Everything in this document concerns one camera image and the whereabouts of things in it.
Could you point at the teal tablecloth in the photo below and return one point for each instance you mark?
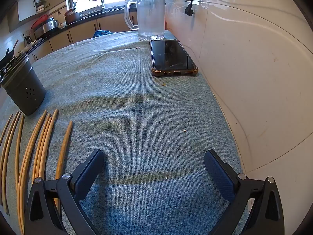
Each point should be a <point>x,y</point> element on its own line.
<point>127,117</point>

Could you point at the red plastic basin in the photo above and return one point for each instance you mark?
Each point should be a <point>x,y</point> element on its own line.
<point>39,20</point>

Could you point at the black gas stove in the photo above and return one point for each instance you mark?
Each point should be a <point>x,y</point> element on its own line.
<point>8,63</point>

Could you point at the bunch of wooden chopsticks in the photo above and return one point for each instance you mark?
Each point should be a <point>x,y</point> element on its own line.
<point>28,149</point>

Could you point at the blue plastic bag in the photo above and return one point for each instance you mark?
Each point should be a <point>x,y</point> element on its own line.
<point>101,33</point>

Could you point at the steel rice cooker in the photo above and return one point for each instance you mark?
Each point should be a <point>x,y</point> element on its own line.
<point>47,27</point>

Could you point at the black kitchen countertop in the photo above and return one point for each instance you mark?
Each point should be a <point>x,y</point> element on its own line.
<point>85,18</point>

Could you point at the clear glass pitcher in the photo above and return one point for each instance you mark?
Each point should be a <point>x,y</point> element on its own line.
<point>150,17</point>

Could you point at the brown clay pot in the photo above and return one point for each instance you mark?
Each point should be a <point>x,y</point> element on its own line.
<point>72,17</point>

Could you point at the steel kettle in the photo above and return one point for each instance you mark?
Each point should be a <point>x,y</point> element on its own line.
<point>27,40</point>

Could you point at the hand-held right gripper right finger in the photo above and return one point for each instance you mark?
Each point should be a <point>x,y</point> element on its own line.
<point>218,173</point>

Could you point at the chrome sink faucet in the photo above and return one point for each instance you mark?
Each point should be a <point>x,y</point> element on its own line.
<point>103,2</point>

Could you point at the black smartphone in brown case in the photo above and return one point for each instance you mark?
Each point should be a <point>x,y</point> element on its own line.
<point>171,56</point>

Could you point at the dark grey perforated chopstick holder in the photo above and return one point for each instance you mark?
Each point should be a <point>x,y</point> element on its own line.
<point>24,90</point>

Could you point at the beige lower kitchen cabinets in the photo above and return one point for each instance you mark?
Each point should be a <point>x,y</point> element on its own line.
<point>110,24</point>

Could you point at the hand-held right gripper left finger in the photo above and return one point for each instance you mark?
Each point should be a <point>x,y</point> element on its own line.
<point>89,173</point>

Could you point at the open shelf with dishes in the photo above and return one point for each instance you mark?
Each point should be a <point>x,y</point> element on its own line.
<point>39,5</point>

